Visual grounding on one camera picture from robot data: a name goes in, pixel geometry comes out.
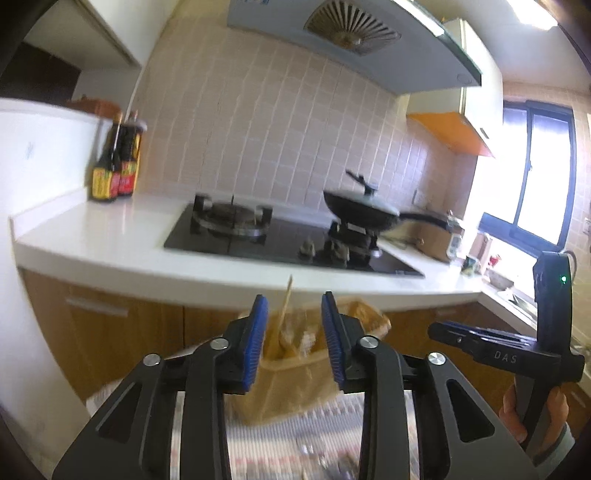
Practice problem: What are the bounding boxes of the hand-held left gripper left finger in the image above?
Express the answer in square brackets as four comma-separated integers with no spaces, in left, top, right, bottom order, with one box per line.
[52,294,269,480]

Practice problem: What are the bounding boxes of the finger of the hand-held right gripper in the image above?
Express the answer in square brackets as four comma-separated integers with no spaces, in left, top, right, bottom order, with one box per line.
[441,322,539,344]
[428,322,539,365]

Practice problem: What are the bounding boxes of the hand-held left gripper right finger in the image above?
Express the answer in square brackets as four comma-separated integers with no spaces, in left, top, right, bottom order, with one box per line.
[321,292,541,480]

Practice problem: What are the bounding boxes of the beige plastic utensil basket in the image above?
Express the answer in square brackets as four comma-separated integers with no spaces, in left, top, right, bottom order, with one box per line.
[228,298,393,428]

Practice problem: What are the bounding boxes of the person's right forearm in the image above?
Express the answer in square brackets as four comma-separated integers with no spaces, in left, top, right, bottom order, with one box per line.
[531,425,580,480]

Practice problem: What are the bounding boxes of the person's right hand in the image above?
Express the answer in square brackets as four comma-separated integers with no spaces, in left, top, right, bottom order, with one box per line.
[499,382,573,462]

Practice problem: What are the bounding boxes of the wooden chopstick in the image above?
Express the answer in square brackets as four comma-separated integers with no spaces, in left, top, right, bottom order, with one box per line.
[276,274,294,358]

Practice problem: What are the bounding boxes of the white pink electric kettle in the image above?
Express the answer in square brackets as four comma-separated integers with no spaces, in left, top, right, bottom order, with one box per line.
[475,231,493,274]

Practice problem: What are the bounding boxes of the beige rice cooker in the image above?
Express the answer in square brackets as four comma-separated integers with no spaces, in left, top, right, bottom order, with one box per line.
[418,217,465,264]

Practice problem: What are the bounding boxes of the black glass gas stove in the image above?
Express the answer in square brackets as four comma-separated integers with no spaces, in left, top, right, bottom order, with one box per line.
[164,194,426,278]

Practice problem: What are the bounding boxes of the black burner grate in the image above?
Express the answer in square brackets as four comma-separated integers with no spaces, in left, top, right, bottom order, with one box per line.
[325,222,384,259]
[190,194,274,241]

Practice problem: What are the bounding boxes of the striped woven tablecloth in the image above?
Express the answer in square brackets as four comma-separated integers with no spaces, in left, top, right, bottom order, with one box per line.
[85,383,416,480]

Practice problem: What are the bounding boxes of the black wok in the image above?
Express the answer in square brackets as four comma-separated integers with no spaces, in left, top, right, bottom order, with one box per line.
[323,189,458,232]

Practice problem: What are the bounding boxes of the dark framed window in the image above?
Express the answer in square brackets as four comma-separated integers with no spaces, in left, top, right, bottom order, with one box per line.
[478,99,578,252]

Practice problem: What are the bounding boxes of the wide dark sauce bottle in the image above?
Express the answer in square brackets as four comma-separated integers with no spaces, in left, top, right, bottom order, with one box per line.
[117,111,148,198]

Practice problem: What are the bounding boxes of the slim dark sauce bottle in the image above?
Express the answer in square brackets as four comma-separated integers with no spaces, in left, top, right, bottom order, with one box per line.
[91,113,123,204]

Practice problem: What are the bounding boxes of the white cabinet with orange underside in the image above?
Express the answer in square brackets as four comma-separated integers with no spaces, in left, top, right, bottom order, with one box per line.
[406,18,504,158]

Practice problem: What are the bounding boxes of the brown woven tray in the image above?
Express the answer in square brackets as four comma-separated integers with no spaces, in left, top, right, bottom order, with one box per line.
[67,95,123,118]

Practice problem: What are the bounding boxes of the grey range hood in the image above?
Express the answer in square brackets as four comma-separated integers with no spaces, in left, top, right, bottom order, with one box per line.
[226,0,483,95]

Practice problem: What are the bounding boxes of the white upper cabinet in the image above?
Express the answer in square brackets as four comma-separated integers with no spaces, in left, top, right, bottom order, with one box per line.
[28,0,144,70]

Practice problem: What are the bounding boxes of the glass lid with black handle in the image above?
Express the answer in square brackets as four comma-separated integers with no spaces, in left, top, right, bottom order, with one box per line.
[323,170,400,217]

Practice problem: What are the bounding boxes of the metal cabinet handle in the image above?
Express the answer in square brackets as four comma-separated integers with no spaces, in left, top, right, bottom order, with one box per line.
[65,298,130,318]

